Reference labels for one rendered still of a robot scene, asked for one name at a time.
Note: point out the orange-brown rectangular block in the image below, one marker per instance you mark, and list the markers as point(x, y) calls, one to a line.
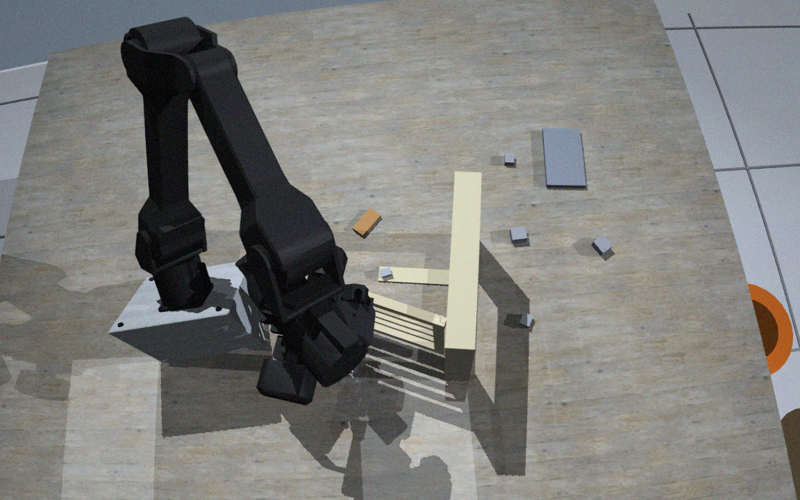
point(366, 222)

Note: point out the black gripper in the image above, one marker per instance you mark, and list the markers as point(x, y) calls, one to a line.
point(287, 378)

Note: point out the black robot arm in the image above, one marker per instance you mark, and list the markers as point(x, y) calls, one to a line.
point(329, 324)

